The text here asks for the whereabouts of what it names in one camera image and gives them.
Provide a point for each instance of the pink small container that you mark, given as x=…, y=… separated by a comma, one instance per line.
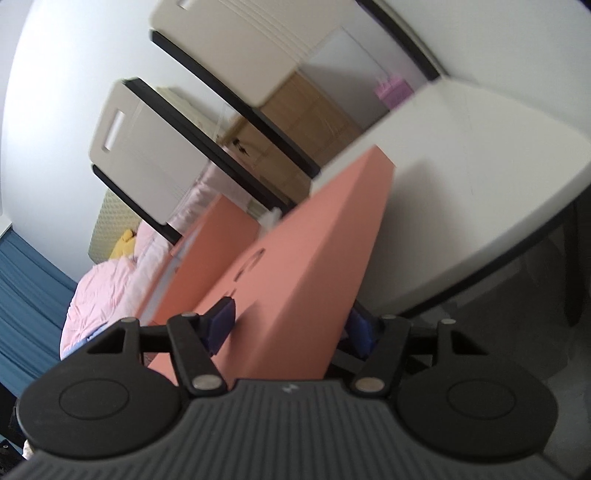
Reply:
x=392, y=87

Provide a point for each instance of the pink pillow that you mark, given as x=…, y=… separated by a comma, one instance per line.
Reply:
x=203, y=196

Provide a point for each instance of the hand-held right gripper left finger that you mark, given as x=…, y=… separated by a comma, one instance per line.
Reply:
x=221, y=325

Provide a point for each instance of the yellow plush toy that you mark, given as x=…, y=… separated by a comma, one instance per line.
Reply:
x=122, y=245

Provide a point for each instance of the blue curtain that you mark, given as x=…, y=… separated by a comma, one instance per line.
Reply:
x=27, y=304

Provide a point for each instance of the beige chair with black frame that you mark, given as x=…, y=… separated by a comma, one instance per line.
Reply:
x=231, y=46
x=152, y=152

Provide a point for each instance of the pink duvet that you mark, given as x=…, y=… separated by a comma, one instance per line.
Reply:
x=106, y=295

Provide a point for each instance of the pink cardboard box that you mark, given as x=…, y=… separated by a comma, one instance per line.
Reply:
x=217, y=249

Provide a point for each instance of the wooden nightstand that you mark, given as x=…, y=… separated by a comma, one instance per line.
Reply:
x=295, y=124

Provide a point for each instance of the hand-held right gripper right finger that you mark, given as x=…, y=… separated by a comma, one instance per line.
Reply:
x=362, y=337

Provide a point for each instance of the orange box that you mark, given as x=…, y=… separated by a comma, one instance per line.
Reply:
x=300, y=277

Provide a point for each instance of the white desk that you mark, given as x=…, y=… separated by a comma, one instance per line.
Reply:
x=461, y=161

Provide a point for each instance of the beige quilted headboard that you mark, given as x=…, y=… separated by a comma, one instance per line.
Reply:
x=102, y=217

